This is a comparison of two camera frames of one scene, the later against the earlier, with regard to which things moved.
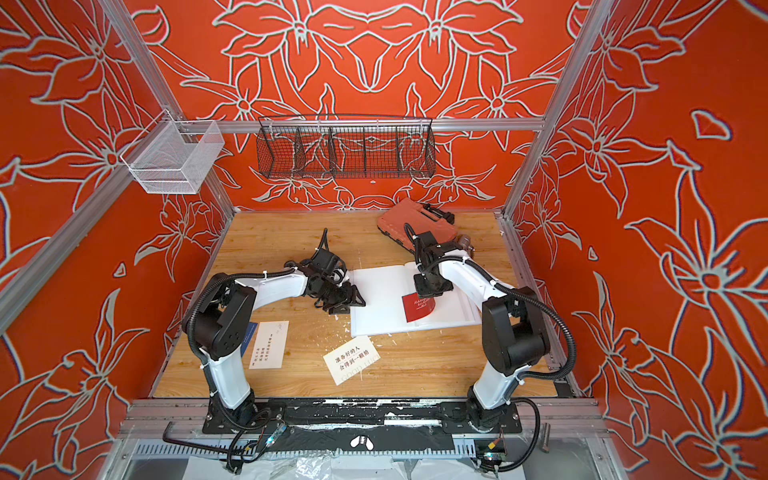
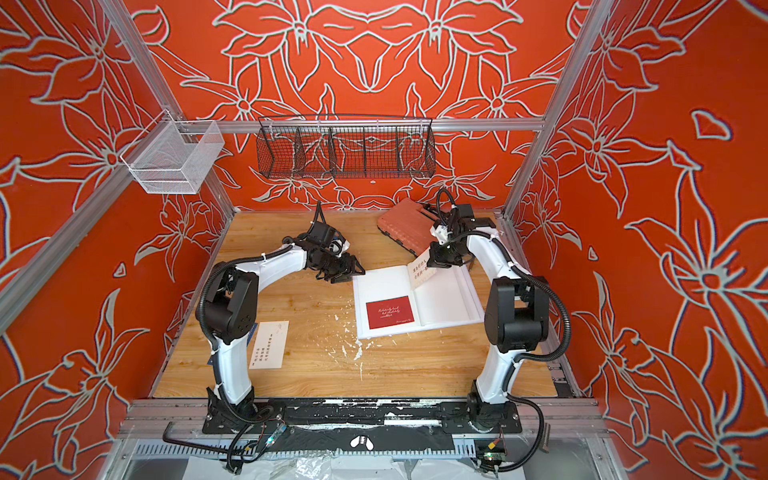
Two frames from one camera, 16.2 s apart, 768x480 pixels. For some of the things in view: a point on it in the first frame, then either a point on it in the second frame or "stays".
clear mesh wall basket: x=173 y=156 stays
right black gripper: x=425 y=290 -> x=440 y=257
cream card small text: x=270 y=347 stays
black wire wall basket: x=345 y=147 stays
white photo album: x=381 y=289 stays
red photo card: x=416 y=307 -> x=389 y=312
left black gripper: x=347 y=297 -> x=348 y=268
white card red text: x=349 y=359 -> x=418 y=269
